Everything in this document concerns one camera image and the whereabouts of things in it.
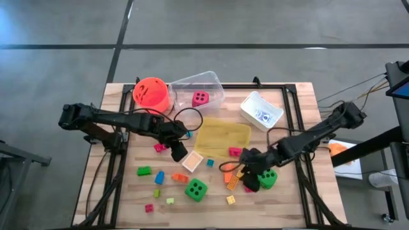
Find green foam dice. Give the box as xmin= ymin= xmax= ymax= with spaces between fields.
xmin=184 ymin=178 xmax=208 ymax=203
xmin=257 ymin=168 xmax=279 ymax=190

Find small white square box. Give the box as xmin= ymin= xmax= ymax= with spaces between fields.
xmin=181 ymin=150 xmax=205 ymax=173

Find green toy block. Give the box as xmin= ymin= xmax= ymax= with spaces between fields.
xmin=137 ymin=165 xmax=153 ymax=177

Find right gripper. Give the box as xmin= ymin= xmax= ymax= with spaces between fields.
xmin=239 ymin=147 xmax=273 ymax=194

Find blue playing card deck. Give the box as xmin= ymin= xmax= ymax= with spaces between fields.
xmin=255 ymin=108 xmax=275 ymax=125

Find white plastic bin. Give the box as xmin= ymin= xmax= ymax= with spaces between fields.
xmin=240 ymin=91 xmax=284 ymax=132

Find yellow large toy brick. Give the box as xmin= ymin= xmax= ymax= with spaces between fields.
xmin=226 ymin=174 xmax=240 ymax=192

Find blue screen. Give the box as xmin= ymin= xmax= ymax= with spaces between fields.
xmin=385 ymin=75 xmax=409 ymax=100

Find grey side table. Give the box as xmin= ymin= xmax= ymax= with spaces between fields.
xmin=0 ymin=139 xmax=52 ymax=221

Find red foam dice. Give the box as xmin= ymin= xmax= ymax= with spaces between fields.
xmin=191 ymin=90 xmax=210 ymax=108

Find clear plastic storage bin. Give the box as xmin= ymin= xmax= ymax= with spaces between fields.
xmin=168 ymin=70 xmax=226 ymax=116

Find orange plastic bucket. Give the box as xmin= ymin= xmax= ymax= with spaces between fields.
xmin=132 ymin=77 xmax=170 ymax=115

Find yellow translucent tray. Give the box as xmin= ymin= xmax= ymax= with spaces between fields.
xmin=194 ymin=116 xmax=252 ymax=160

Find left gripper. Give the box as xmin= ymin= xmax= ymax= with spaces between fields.
xmin=158 ymin=120 xmax=190 ymax=163

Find orange hollow toy block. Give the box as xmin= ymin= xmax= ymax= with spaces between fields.
xmin=171 ymin=173 xmax=189 ymax=184

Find black diagonal beam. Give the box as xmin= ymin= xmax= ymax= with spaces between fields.
xmin=330 ymin=126 xmax=404 ymax=167

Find black metal rig frame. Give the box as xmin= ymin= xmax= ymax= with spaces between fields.
xmin=75 ymin=76 xmax=348 ymax=229

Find grey equipment cart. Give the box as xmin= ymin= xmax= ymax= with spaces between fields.
xmin=385 ymin=60 xmax=409 ymax=221

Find white board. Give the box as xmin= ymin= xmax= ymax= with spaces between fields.
xmin=327 ymin=139 xmax=364 ymax=180

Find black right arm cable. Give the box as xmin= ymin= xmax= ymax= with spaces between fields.
xmin=219 ymin=126 xmax=308 ymax=174

